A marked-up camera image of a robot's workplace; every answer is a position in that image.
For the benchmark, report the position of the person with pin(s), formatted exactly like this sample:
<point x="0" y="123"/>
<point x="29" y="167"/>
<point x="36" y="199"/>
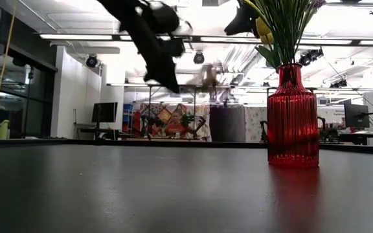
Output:
<point x="176" y="127"/>

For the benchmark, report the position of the black monitor on stand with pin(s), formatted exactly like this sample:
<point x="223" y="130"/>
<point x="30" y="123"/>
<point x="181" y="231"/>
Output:
<point x="105" y="112"/>

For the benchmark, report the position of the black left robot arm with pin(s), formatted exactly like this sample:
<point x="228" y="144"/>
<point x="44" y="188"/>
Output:
<point x="131" y="13"/>

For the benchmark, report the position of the colourful patchwork quilt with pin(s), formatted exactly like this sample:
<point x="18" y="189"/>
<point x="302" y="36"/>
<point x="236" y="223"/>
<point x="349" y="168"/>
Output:
<point x="170" y="110"/>

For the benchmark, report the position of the blue storage bin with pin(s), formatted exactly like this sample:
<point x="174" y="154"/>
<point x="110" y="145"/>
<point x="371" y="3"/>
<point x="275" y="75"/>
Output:
<point x="128" y="108"/>

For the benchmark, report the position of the yellow wooden rod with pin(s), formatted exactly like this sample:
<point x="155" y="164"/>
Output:
<point x="2" y="64"/>

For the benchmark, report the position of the dark grey partition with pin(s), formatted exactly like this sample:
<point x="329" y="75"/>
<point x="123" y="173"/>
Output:
<point x="227" y="124"/>

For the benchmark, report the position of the dark distant desk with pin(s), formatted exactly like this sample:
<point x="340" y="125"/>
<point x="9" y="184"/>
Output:
<point x="99" y="132"/>

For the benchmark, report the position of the black ceiling camera cluster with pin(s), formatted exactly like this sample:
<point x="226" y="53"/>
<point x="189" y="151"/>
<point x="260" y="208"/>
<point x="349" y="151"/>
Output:
<point x="309" y="57"/>

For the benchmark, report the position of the red ribbed glass vase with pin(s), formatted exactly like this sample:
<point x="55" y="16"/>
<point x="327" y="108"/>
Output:
<point x="292" y="123"/>

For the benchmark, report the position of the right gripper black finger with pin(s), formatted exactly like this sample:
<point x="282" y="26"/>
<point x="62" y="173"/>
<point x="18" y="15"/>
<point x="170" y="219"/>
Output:
<point x="244" y="19"/>

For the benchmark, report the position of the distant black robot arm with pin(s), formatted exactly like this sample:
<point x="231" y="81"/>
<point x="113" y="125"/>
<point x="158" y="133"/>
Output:
<point x="152" y="124"/>
<point x="194" y="124"/>

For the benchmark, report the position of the white floral cloth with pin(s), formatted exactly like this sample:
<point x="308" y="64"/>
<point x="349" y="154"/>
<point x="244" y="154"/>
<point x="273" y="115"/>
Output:
<point x="256" y="123"/>

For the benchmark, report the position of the yellow-green bottle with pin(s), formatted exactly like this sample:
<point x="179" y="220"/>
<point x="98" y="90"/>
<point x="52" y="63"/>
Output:
<point x="3" y="129"/>

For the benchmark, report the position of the black monitor on arm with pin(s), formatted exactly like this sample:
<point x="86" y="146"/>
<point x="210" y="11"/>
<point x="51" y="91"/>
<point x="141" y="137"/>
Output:
<point x="356" y="115"/>

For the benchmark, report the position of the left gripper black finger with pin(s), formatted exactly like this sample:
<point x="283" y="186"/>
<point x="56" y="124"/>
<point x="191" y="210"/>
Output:
<point x="162" y="76"/>

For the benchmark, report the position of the black metal stand frame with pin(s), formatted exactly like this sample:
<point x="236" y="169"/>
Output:
<point x="150" y="110"/>

